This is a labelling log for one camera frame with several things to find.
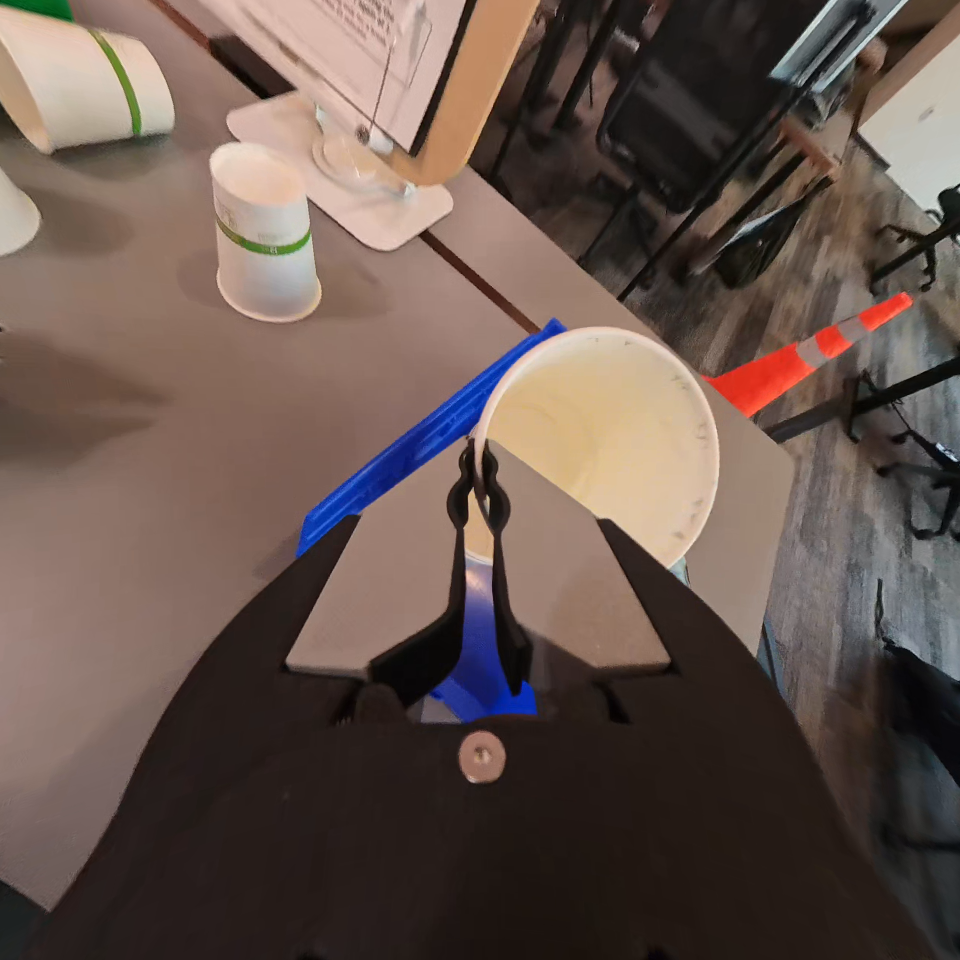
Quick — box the black rectangular panel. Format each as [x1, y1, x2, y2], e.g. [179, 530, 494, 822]
[596, 0, 879, 215]

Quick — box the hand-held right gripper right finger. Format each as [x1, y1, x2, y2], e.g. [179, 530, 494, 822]
[482, 440, 673, 699]

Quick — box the orange traffic cone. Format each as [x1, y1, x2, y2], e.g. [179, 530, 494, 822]
[705, 292, 914, 419]

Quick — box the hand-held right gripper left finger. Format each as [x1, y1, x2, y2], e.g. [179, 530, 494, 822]
[285, 440, 479, 708]

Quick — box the silver metal case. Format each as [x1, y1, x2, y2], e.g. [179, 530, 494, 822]
[772, 0, 875, 84]

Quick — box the blue plastic bin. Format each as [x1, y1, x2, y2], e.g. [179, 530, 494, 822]
[296, 318, 567, 721]

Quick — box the white paper cup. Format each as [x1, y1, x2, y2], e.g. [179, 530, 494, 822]
[0, 165, 42, 258]
[210, 142, 324, 324]
[0, 7, 176, 155]
[463, 326, 721, 571]

